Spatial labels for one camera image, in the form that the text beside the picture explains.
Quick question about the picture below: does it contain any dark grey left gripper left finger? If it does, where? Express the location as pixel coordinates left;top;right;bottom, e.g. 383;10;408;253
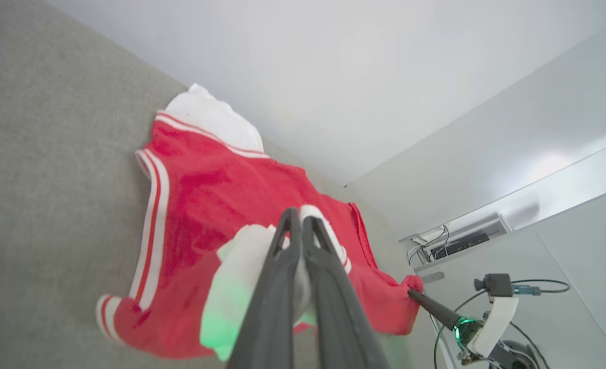
228;207;302;369

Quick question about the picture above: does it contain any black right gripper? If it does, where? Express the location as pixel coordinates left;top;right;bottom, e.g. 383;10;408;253
408;289;484;366

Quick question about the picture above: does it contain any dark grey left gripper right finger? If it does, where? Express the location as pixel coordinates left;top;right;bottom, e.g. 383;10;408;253
302;216;391;369

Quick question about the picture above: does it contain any red and white jersey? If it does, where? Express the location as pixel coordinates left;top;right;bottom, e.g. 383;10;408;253
96;84;425;362

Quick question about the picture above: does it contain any black device box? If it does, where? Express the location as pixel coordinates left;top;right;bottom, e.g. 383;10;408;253
431;232;490;259

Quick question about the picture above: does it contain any grey fabric sofa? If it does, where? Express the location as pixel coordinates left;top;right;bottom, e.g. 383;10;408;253
0;0;454;369

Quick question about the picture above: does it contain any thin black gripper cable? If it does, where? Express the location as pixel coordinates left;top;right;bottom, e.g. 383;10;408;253
433;290;488;369

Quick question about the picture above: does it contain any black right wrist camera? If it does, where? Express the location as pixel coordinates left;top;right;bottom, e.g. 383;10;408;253
474;273;512;298

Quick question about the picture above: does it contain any bundle of thin wall cables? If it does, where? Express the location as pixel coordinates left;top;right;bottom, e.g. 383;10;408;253
407;224;451;265

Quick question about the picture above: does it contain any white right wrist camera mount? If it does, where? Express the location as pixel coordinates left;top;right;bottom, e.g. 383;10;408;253
469;296;519;358

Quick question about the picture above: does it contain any thin black camera cable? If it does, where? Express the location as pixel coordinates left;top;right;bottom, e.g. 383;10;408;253
510;279;572;369

